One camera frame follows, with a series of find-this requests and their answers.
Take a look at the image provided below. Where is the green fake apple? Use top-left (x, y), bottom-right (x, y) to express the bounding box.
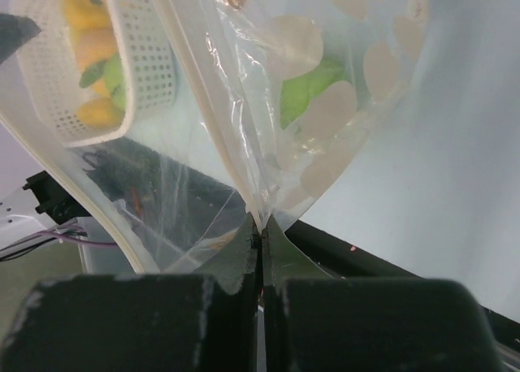
top-left (79, 53), bottom-right (127, 110)

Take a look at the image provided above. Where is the small yellow fake lemon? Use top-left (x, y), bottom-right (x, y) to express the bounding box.
top-left (76, 98), bottom-right (124, 128)

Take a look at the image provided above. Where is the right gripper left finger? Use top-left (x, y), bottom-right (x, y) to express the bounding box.
top-left (1, 217), bottom-right (260, 371)

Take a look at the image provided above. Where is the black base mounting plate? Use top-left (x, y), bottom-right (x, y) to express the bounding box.
top-left (24, 140), bottom-right (520, 365)

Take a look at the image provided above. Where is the yellow fake bell pepper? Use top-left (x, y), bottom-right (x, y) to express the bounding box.
top-left (62, 0), bottom-right (112, 31)

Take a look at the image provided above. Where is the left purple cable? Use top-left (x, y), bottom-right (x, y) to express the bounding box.
top-left (40, 225), bottom-right (119, 249)

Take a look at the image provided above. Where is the clear zip top bag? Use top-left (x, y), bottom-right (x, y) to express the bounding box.
top-left (1, 0), bottom-right (429, 273)

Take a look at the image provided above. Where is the orange fake fruit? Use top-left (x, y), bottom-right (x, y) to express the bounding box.
top-left (74, 28), bottom-right (119, 71)

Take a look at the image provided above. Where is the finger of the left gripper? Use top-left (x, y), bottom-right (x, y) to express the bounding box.
top-left (0, 13), bottom-right (41, 64)

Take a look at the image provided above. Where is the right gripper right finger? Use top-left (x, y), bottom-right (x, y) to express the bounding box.
top-left (262, 218), bottom-right (504, 371)

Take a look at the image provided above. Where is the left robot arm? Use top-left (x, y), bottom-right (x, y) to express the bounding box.
top-left (1, 13), bottom-right (89, 262)

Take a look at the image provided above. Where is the white perforated plastic basket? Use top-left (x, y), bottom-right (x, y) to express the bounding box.
top-left (10, 0), bottom-right (176, 147)

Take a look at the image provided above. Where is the green fake lime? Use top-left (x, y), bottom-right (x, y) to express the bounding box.
top-left (279, 58), bottom-right (351, 129)

